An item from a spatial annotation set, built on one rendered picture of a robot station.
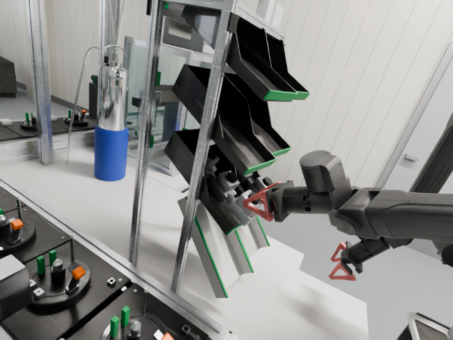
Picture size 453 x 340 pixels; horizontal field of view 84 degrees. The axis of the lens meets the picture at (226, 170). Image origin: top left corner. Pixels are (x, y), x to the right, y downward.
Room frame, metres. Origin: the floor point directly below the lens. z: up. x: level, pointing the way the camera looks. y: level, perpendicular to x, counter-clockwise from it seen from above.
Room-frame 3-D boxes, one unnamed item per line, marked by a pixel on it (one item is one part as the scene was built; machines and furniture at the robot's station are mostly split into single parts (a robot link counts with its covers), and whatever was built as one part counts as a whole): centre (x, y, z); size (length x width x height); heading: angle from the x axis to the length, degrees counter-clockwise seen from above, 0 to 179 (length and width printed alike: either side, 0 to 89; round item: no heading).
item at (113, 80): (1.19, 0.61, 1.32); 0.14 x 0.14 x 0.38
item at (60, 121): (1.56, 1.04, 1.01); 0.24 x 0.24 x 0.13; 67
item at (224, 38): (0.71, 0.08, 1.26); 0.36 x 0.21 x 0.80; 157
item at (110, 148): (1.19, 0.61, 1.00); 0.16 x 0.16 x 0.27
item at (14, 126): (1.33, 1.13, 1.01); 0.24 x 0.24 x 0.13; 67
